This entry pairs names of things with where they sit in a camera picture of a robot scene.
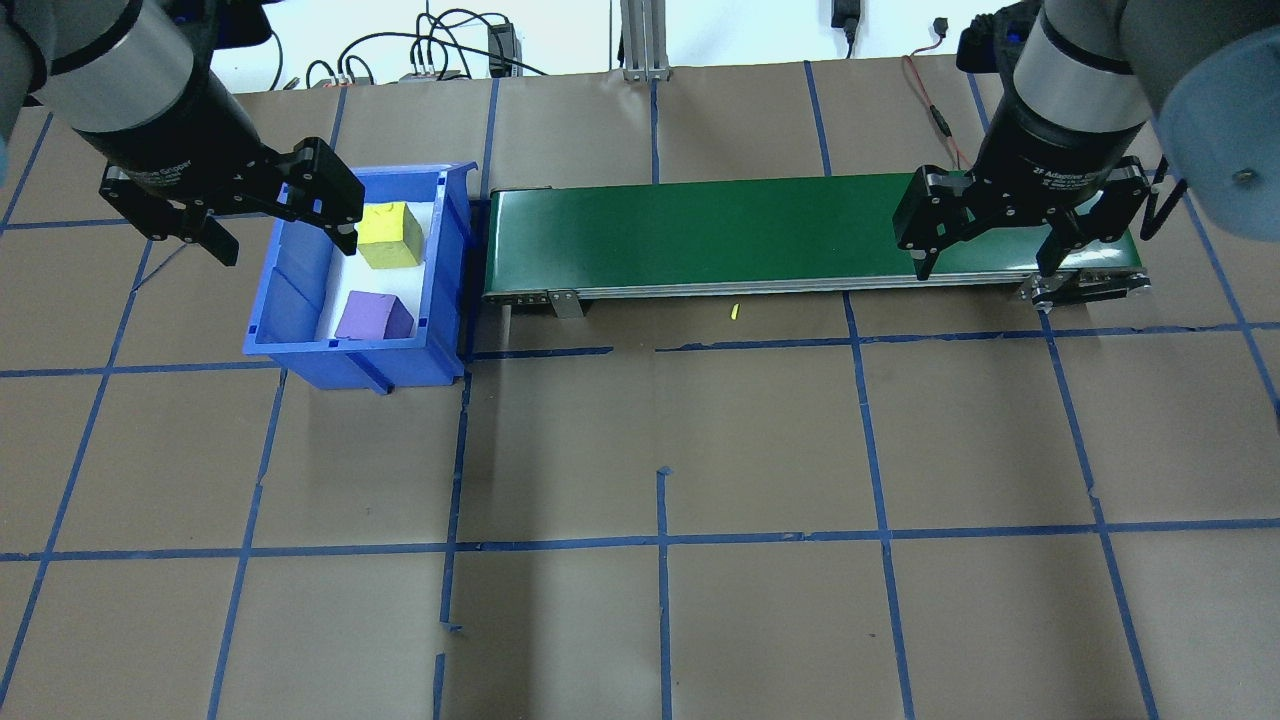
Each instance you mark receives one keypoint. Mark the aluminium profile post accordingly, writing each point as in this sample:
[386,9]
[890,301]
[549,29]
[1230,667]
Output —
[645,40]

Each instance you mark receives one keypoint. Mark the white sheet bin liner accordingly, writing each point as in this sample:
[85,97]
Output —
[432,275]

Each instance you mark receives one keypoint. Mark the blue plastic storage bin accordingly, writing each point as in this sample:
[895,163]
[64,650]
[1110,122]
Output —
[300,300]

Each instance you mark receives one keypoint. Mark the black hanging plug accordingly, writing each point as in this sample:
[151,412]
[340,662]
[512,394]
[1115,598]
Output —
[846,15]

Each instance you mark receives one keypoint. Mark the yellow foam block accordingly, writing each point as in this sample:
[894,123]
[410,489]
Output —
[390,238]

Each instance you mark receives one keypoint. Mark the black power adapter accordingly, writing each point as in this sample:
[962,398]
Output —
[501,45]

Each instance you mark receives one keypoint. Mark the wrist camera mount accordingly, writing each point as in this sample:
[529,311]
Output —
[235,25]
[990,40]

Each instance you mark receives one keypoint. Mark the green belt conveyor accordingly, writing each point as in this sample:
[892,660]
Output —
[700,235]

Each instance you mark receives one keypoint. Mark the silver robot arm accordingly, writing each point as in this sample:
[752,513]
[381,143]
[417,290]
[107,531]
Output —
[120,55]
[1075,70]

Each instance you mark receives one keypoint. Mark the purple foam block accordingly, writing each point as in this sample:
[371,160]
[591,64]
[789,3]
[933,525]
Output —
[368,318]

